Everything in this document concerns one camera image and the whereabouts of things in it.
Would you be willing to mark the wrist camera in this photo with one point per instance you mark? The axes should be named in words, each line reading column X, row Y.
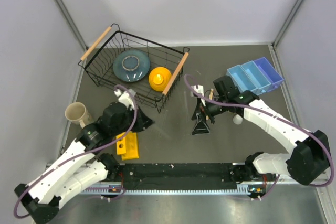
column 197, row 91
column 125, row 98

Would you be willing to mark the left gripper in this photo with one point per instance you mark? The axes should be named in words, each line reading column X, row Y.
column 143, row 121

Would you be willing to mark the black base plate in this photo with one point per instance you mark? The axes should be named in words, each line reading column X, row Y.
column 183, row 176

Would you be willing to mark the light blue bin left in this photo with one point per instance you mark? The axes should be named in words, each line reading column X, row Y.
column 241, row 79

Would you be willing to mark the yellow test tube rack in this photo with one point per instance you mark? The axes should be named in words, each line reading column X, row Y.
column 127, row 147

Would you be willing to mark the beige ceramic mug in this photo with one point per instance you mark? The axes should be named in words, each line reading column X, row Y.
column 78, row 114

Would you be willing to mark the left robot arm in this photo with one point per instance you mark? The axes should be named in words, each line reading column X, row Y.
column 47, row 194

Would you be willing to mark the light blue bin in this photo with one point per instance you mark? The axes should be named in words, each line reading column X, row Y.
column 241, row 79
column 257, row 77

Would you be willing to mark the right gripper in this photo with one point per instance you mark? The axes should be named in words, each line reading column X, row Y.
column 200, row 127

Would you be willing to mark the black wire dish basket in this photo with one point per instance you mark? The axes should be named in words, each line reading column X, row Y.
column 97, row 62

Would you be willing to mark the light blue bin middle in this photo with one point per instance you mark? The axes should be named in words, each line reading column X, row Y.
column 257, row 77

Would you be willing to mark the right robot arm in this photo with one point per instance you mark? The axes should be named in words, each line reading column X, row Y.
column 308, row 153

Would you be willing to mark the yellow ribbed funnel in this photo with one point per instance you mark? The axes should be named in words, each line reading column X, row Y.
column 159, row 78

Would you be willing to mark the cable duct rail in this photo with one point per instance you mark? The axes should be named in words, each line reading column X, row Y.
column 243, row 189

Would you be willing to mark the glass test tube on table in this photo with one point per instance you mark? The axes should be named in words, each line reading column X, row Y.
column 164, row 116

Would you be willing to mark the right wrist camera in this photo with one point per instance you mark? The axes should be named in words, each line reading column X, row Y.
column 197, row 91

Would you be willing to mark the purple blue bin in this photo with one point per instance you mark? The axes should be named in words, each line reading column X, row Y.
column 270, row 73

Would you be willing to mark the wooden test tube clamp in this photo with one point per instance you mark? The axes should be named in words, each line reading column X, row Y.
column 210, row 94

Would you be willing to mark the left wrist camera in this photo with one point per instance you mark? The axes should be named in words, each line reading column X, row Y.
column 125, row 98

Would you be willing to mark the glass test tube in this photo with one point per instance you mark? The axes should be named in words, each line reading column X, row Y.
column 164, row 116
column 161, row 133

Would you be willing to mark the blue ceramic plate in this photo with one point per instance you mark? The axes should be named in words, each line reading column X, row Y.
column 131, row 65

